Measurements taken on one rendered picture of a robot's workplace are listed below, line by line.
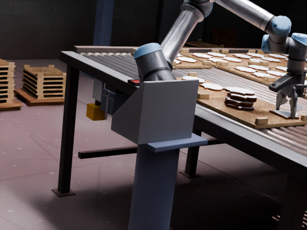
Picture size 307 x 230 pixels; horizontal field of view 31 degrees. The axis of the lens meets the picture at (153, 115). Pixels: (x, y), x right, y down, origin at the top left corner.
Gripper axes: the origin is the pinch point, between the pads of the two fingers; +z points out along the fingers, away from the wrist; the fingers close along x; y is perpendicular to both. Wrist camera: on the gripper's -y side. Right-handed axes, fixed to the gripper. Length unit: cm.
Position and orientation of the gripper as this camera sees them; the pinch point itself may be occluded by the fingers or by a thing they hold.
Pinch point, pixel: (283, 114)
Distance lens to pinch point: 253.6
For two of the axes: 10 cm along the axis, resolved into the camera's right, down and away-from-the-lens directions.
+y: 8.8, -0.4, 4.8
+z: -1.0, 9.6, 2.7
